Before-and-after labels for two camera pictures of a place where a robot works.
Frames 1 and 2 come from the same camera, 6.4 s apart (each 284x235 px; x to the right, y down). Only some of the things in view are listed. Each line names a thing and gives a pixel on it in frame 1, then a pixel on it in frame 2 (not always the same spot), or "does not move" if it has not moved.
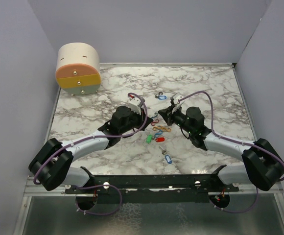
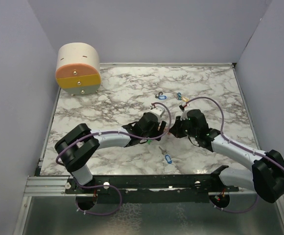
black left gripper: x=141 y=117 → x=156 y=132
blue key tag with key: x=162 y=97 does not move
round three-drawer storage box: x=78 y=71 does not move
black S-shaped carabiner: x=158 y=93 does not move
